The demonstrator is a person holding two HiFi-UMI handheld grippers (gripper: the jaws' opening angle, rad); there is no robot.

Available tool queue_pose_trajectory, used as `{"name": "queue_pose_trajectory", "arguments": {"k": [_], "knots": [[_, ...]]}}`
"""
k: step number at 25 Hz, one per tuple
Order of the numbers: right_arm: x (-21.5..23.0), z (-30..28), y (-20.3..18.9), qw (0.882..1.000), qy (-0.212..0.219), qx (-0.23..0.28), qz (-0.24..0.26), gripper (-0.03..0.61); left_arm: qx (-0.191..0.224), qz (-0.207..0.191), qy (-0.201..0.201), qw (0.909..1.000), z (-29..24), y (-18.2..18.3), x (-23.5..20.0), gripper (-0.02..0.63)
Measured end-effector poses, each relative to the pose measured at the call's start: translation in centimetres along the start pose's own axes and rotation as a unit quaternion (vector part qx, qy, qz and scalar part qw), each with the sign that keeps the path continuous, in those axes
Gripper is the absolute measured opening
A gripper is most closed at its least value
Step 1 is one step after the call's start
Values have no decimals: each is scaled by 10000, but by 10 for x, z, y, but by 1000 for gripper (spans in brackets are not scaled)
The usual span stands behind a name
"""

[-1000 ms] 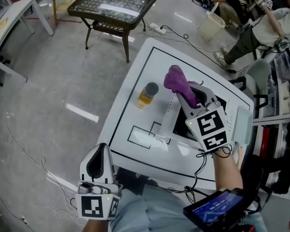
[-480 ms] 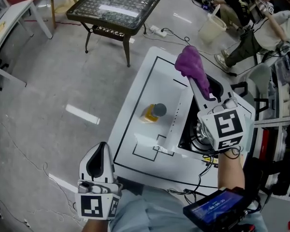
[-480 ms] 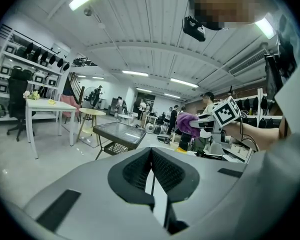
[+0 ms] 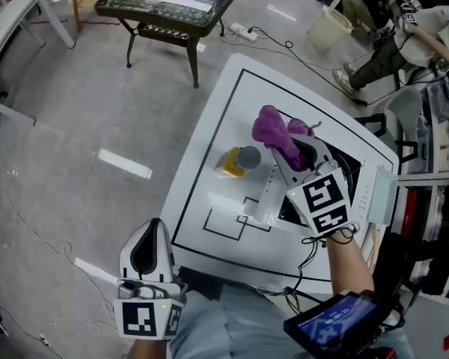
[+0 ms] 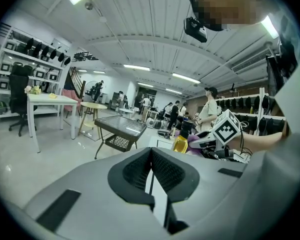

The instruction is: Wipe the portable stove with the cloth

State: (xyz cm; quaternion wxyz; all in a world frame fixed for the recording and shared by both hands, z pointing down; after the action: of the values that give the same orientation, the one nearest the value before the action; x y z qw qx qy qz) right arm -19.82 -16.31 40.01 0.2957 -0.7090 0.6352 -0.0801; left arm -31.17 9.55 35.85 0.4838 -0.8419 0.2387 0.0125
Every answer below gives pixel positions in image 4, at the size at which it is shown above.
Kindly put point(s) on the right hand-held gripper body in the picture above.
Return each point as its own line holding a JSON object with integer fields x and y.
{"x": 323, "y": 200}

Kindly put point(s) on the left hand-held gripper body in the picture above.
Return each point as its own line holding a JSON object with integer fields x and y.
{"x": 138, "y": 318}

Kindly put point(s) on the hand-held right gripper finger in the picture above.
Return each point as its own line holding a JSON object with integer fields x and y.
{"x": 286, "y": 172}
{"x": 320, "y": 150}

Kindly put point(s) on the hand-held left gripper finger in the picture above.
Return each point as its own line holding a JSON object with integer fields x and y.
{"x": 125, "y": 260}
{"x": 166, "y": 253}

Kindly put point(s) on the white portable stove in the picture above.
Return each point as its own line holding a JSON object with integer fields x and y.
{"x": 267, "y": 196}

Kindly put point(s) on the purple cloth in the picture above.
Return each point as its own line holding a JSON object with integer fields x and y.
{"x": 271, "y": 129}

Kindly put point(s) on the person's right forearm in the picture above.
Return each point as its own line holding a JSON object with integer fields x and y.
{"x": 348, "y": 267}

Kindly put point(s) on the person's left forearm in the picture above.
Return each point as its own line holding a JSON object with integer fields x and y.
{"x": 149, "y": 350}

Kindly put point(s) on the yellow jar with grey lid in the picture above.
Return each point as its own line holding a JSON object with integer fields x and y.
{"x": 232, "y": 163}

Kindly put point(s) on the pale green box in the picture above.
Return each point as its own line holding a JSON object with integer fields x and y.
{"x": 381, "y": 196}

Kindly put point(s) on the person's light blue clothing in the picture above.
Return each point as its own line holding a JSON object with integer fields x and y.
{"x": 228, "y": 327}

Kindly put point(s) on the grey office chair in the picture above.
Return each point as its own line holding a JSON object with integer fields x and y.
{"x": 406, "y": 114}

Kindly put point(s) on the white storage shelf rack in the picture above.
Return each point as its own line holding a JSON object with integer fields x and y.
{"x": 439, "y": 155}

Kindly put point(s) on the beige waste bin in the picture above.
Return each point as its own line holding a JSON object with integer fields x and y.
{"x": 331, "y": 28}

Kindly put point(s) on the black wrist-mounted screen device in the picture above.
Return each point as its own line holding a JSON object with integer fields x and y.
{"x": 333, "y": 324}

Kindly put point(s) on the white power strip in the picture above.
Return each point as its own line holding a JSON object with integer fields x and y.
{"x": 243, "y": 31}

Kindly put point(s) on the black wicker glass-top table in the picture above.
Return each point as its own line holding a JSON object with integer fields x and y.
{"x": 172, "y": 2}

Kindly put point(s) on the white desk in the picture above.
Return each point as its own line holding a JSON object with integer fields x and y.
{"x": 7, "y": 32}

